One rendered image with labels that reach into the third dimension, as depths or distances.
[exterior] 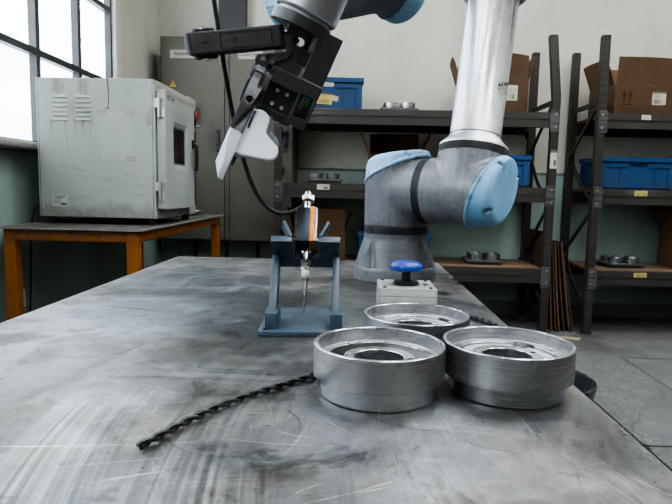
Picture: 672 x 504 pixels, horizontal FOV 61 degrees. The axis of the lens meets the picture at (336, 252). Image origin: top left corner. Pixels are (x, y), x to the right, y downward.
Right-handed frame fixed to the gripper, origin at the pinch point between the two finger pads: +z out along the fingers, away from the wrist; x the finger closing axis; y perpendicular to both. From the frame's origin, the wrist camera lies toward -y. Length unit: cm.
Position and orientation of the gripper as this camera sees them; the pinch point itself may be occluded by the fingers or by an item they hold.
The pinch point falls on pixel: (220, 170)
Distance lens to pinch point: 71.5
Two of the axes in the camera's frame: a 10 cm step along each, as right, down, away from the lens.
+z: -4.2, 8.8, 2.0
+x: -0.9, -2.6, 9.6
